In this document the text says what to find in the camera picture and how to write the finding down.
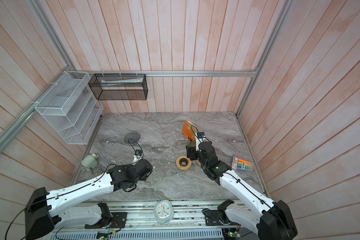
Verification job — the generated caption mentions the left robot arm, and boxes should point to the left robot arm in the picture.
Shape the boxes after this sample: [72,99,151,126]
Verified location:
[24,159,153,240]

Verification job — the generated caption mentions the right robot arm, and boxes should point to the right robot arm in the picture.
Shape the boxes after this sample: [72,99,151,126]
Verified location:
[186,141,298,240]

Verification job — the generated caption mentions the green glass dripper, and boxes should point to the green glass dripper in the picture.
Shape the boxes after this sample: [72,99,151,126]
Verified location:
[187,141,196,148]

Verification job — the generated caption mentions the orange coffee filter box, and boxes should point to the orange coffee filter box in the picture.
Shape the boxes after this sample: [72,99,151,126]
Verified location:
[182,121,198,141]

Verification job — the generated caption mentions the coloured marker pack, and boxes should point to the coloured marker pack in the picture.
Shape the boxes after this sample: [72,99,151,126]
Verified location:
[231,157,253,171]

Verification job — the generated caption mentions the white analog clock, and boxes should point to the white analog clock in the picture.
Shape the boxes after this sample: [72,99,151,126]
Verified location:
[154,200,175,224]

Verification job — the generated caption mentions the black mesh basket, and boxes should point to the black mesh basket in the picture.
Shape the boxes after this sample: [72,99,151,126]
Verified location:
[89,73,149,101]

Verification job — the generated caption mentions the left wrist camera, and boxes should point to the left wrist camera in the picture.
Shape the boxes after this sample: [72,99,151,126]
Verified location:
[133,149,144,164]

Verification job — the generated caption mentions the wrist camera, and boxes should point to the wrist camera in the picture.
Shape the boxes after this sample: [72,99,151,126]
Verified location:
[133,149,144,164]
[196,132,206,151]

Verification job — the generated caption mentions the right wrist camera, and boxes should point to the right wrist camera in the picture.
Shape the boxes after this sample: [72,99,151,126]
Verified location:
[196,132,206,151]

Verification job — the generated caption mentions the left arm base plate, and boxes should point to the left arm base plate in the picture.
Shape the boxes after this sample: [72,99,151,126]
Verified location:
[85,212,128,229]

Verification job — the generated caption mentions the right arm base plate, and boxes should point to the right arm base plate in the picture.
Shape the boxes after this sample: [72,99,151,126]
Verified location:
[202,209,244,226]

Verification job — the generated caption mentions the white wire mesh shelf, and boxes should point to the white wire mesh shelf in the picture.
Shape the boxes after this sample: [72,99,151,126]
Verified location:
[35,72,104,145]

